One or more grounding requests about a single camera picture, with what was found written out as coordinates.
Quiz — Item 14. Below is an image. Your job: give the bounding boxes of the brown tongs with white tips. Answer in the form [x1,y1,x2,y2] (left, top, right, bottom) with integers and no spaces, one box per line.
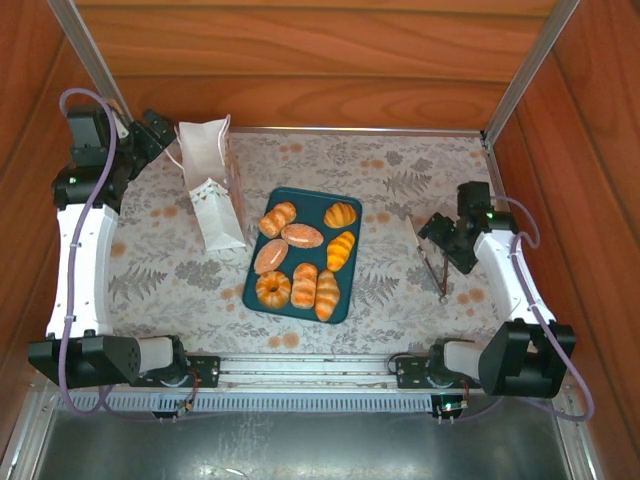
[404,214,451,305]

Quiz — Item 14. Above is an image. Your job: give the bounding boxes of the yellow striped fake croissant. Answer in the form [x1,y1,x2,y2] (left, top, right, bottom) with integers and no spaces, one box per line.
[326,230,356,273]

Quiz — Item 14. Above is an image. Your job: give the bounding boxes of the yellow shell-shaped fake bun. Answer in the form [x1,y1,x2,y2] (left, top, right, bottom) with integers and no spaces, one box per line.
[323,201,358,230]

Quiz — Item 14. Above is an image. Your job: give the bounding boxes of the white paper bag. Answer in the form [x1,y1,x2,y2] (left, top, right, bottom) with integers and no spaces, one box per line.
[172,113,249,253]

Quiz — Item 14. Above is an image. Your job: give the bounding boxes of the long striped fake bread roll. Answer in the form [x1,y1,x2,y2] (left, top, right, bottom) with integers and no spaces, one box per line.
[314,269,341,323]

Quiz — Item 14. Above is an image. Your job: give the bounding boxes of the striped orange fake loaf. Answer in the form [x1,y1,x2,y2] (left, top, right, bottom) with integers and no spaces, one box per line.
[291,262,319,310]

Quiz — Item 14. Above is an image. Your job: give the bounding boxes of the sugar-coated oval fake bread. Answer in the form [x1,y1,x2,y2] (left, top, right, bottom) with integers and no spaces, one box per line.
[280,223,325,249]
[253,238,290,276]

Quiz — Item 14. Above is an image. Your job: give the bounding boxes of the twisted orange fake bread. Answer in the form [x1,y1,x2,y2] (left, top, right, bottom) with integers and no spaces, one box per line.
[258,201,298,239]

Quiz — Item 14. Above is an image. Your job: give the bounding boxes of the floral print tablecloth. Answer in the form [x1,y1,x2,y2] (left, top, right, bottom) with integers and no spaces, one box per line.
[107,130,506,354]

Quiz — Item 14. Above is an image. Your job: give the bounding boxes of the teal serving tray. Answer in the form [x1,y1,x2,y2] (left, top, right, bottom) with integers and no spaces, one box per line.
[241,186,363,325]

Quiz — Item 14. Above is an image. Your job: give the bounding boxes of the aluminium table edge strip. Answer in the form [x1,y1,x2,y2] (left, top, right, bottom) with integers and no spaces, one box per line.
[229,126,485,138]

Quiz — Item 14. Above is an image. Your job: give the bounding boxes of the grey sheet metal plate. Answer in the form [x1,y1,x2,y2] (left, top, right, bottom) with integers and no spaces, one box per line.
[29,407,576,480]

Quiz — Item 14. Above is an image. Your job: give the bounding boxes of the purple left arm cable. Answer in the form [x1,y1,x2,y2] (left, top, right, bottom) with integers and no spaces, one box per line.
[55,88,201,424]

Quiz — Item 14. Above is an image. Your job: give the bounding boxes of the aluminium side frame bar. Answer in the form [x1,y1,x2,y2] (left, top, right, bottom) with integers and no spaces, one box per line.
[481,132,507,204]

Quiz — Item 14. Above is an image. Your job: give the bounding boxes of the aluminium frame post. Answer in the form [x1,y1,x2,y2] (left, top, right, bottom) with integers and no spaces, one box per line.
[481,0,582,146]
[48,0,133,122]

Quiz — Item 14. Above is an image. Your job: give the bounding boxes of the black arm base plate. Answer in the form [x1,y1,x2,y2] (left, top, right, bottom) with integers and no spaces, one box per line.
[183,353,222,389]
[393,354,437,390]

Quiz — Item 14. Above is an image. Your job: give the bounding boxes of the ring-shaped fake bundt bread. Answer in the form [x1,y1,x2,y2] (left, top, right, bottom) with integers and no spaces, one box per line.
[255,270,292,309]

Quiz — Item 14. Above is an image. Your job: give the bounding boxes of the aluminium mounting rail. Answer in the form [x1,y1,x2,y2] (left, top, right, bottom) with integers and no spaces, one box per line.
[184,352,431,389]

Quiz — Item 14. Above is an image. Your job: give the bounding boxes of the white slotted cable duct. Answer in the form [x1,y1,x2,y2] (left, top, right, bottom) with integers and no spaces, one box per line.
[64,389,436,414]

